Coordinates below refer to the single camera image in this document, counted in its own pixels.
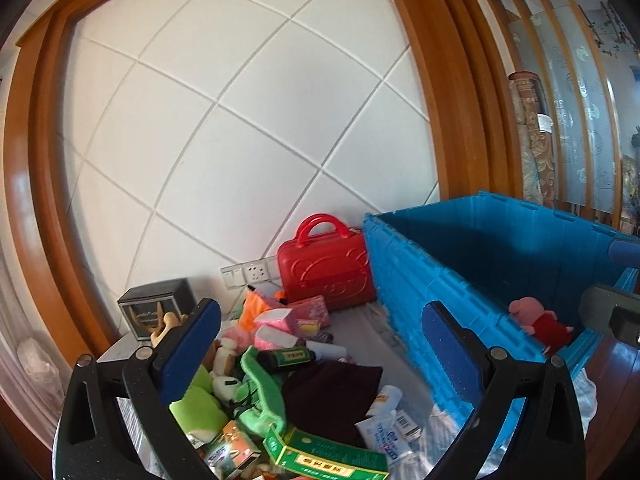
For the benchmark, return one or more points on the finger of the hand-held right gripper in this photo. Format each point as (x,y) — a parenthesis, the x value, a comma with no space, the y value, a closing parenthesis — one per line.
(625,252)

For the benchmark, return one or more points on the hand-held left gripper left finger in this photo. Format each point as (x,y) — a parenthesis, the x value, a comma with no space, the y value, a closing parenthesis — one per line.
(187,347)

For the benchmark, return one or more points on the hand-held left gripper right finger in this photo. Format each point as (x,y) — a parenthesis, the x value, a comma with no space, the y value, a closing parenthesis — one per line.
(450,355)

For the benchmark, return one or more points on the green frog plush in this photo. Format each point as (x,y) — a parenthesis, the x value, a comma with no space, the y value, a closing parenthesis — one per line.
(260,395)

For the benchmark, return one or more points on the blue plastic crate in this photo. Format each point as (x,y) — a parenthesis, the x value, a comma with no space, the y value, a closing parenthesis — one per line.
(410,270)

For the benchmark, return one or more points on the brown bear plush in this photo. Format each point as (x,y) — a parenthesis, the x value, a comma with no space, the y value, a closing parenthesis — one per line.
(167,324)

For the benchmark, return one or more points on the small white-capped bottle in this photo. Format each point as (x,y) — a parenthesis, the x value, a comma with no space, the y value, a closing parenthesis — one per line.
(225,355)

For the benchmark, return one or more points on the pink plush toy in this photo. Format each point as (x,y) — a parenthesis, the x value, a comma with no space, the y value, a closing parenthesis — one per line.
(237,334)

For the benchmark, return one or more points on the white round plush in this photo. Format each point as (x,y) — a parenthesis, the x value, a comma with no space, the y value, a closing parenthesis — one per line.
(226,387)

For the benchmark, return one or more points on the pink pig plush red dress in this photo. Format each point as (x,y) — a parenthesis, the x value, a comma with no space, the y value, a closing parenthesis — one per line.
(545,327)

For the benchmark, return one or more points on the black display box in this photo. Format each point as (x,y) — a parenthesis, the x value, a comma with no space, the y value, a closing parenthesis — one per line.
(150,300)

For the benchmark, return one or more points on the white bottle orange label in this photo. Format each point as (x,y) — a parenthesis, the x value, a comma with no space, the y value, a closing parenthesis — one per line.
(387,397)

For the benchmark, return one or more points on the orange plush toy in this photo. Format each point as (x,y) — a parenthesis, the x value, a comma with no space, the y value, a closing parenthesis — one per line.
(252,305)

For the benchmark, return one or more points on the white plastic sheet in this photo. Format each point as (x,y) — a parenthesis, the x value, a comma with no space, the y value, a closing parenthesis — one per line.
(585,395)

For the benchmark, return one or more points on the printed paper sheet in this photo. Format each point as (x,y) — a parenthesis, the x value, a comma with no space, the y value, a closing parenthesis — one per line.
(132,425)

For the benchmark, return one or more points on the dark green bottle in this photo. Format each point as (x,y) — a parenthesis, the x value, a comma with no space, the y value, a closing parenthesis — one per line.
(287,357)

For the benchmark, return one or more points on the white blue tube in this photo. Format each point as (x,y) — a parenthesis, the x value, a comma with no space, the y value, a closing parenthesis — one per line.
(385,435)

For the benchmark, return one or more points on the orange green carton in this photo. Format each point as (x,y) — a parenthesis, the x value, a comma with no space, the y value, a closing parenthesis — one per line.
(230,450)

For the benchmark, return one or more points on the wooden slat glass partition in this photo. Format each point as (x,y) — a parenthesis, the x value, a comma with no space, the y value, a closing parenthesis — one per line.
(595,135)

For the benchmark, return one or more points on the small white roll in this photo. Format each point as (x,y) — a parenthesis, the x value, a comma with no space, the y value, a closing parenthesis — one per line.
(322,349)

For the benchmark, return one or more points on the dark maroon cloth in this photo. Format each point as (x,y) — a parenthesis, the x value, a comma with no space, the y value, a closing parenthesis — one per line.
(330,400)

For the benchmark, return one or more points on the pink floral box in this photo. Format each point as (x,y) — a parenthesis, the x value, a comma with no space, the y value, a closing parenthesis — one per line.
(312,309)

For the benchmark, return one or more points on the rolled patterned carpet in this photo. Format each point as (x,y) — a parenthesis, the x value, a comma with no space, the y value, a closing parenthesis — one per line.
(535,150)

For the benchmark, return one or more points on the red mini suitcase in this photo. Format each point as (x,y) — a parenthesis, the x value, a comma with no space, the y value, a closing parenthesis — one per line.
(320,275)

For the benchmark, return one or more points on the green yellow carton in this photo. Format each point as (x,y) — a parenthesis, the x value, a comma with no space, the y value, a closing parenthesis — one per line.
(320,460)

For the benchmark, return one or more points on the white wall switch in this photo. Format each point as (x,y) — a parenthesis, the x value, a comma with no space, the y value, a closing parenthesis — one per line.
(233,277)

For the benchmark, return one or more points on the white wall socket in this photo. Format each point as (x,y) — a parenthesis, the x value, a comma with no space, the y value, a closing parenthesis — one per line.
(256,272)

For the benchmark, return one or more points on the white wall plate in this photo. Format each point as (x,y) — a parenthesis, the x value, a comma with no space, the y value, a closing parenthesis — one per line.
(272,267)

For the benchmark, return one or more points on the wooden wall frame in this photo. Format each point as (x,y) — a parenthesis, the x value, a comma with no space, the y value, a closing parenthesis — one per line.
(30,185)

